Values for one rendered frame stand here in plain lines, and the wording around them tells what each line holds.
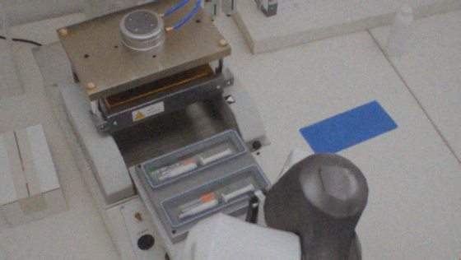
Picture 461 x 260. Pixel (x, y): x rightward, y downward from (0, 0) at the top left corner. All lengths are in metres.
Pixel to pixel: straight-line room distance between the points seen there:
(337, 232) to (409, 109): 1.00
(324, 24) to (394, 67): 0.22
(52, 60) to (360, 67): 0.78
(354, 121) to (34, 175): 0.75
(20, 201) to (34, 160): 0.10
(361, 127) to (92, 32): 0.69
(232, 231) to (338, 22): 1.16
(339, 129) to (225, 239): 0.93
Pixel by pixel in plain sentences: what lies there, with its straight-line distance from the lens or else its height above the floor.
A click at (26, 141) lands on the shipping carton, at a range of 1.38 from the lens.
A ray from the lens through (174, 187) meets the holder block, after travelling 1.07.
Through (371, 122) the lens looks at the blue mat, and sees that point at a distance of 1.53.
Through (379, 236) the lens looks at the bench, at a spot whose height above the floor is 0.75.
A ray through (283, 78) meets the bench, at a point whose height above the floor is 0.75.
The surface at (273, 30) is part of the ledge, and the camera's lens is 1.64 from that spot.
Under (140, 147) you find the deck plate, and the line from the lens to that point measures 1.20.
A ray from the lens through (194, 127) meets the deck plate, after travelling 1.23.
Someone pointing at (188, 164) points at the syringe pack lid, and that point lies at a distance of 1.08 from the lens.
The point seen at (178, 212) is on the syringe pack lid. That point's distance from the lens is 1.03.
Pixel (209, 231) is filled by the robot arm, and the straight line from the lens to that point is 0.60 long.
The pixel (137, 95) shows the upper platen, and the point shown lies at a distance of 1.12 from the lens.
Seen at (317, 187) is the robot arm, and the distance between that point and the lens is 0.59.
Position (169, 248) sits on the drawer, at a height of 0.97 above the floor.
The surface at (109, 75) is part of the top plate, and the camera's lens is 1.09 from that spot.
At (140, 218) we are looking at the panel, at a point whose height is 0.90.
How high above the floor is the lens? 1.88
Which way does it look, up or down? 54 degrees down
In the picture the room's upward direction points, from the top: 4 degrees clockwise
